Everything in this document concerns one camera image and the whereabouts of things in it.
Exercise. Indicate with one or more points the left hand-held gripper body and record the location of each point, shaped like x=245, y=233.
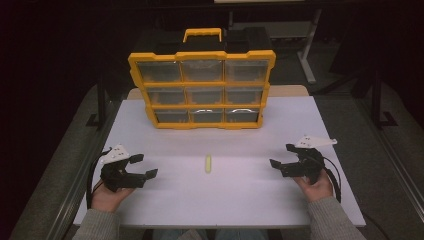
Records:
x=115, y=166

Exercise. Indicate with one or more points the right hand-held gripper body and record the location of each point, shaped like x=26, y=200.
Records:
x=310, y=160

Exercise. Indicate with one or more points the small yellow stick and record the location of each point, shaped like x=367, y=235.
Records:
x=208, y=164

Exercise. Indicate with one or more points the yellow and black organizer case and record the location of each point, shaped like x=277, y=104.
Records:
x=203, y=84

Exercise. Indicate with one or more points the person's right hand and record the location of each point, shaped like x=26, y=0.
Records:
x=316, y=190

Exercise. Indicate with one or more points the person's left hand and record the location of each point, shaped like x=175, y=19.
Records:
x=106, y=199

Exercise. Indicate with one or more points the black metal stand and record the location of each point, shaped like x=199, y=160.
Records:
x=100, y=106
x=378, y=103

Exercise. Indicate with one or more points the group of clear plastic drawers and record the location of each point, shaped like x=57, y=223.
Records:
x=204, y=96

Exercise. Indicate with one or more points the desk with white metal leg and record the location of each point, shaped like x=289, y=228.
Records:
x=308, y=50

